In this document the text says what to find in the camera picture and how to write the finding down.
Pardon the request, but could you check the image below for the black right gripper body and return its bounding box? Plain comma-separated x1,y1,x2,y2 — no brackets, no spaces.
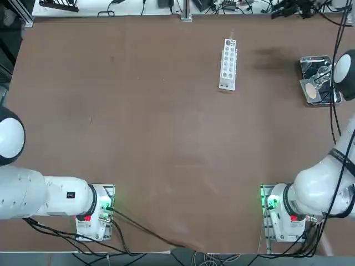
288,0,333,13

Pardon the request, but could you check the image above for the black electronic device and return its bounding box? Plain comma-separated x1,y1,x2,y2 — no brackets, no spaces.
192,0,217,12

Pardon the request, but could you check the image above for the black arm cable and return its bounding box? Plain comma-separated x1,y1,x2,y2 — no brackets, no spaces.
328,11,355,178
332,16,355,178

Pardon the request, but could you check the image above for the aluminium frame profile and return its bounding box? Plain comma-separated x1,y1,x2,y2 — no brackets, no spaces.
8,0,34,28

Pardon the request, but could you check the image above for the black base cable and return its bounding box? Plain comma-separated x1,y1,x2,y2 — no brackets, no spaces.
23,217,146,257
106,207,195,249

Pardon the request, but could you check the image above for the black wire tripod stand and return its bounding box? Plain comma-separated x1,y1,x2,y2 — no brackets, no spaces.
313,70,338,105

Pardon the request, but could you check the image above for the glass alcohol lamp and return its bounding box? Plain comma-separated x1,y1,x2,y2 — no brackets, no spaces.
312,65,333,90

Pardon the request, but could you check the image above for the aluminium profile post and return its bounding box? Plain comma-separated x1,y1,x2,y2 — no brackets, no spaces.
180,0,193,22

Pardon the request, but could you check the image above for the wire gauze with round centre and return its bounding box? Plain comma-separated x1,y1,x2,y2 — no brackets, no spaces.
300,78,320,103

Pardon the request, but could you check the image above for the steel tray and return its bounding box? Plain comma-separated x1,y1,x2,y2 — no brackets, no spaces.
299,55,343,106

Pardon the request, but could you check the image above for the white test tube rack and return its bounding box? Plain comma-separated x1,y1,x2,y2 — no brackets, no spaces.
218,38,239,92

